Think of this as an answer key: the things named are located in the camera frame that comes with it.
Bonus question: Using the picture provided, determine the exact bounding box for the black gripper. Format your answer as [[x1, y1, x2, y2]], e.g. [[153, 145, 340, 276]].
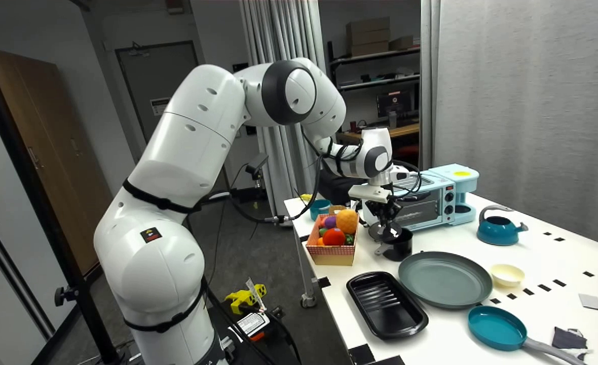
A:
[[365, 197, 406, 239]]

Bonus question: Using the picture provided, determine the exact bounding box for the glass pan lid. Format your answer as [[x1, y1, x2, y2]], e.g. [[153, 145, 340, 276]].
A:
[[368, 226, 404, 246]]

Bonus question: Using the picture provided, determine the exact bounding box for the small black pot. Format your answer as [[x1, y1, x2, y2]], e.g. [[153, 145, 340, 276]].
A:
[[380, 229, 415, 263]]

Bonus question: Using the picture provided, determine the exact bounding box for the teal toy pot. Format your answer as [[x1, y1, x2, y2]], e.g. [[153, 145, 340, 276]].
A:
[[308, 197, 334, 221]]

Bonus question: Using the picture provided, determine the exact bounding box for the large grey-green frying pan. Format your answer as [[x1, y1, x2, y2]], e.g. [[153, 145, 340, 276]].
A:
[[398, 250, 494, 312]]

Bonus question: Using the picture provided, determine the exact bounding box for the small blue pan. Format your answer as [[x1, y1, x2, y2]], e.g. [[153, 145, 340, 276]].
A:
[[464, 304, 586, 365]]

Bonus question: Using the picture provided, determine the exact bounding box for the red plush tomato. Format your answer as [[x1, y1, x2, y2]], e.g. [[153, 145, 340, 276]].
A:
[[321, 226, 349, 247]]

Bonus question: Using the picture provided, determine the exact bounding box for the checkered fruit basket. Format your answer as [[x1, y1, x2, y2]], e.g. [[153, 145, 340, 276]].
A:
[[304, 214, 361, 268]]

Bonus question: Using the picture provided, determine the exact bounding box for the light blue toy oven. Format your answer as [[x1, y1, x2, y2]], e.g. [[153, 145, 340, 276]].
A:
[[385, 163, 480, 235]]

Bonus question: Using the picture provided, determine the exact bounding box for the black grill tray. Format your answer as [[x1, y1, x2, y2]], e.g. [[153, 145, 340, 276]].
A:
[[344, 271, 429, 341]]

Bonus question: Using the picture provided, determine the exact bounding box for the metal table leg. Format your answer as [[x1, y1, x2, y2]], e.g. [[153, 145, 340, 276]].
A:
[[296, 235, 321, 310]]

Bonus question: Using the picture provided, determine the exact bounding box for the teal toy kettle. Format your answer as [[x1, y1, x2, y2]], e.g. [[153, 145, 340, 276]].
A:
[[477, 203, 531, 247]]

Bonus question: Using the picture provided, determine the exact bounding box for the small cream bowl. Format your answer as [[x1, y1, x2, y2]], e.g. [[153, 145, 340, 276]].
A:
[[490, 262, 527, 292]]

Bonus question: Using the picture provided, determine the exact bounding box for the black storage shelf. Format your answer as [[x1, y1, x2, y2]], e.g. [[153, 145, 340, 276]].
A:
[[324, 38, 422, 146]]

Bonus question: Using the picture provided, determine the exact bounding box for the yellow clamp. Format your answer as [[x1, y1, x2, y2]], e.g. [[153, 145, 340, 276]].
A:
[[222, 283, 269, 316]]

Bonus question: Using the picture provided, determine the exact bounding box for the small control box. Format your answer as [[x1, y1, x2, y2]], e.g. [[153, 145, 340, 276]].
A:
[[230, 310, 273, 345]]

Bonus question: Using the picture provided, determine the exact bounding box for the grey curtain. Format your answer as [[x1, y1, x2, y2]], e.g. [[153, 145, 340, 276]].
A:
[[433, 0, 598, 247]]

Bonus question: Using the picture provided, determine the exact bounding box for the cardboard box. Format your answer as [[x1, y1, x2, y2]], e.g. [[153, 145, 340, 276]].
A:
[[344, 14, 393, 57]]

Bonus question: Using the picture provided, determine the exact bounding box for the dark cloth piece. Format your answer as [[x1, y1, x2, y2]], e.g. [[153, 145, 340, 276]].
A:
[[550, 325, 591, 355]]

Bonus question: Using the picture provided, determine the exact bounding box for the small grey square patch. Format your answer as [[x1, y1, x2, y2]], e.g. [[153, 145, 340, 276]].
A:
[[575, 290, 598, 315]]

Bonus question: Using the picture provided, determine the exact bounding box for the white curtain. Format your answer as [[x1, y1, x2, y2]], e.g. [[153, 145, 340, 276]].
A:
[[238, 0, 328, 229]]

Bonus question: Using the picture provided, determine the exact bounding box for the grey door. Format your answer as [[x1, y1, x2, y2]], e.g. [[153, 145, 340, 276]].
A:
[[115, 40, 203, 141]]

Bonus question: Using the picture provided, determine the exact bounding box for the brown wooden panel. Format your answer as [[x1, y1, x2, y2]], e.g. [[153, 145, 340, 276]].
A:
[[0, 46, 115, 274]]

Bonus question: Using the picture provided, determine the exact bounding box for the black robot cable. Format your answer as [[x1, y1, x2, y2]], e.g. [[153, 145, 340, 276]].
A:
[[222, 152, 328, 228]]

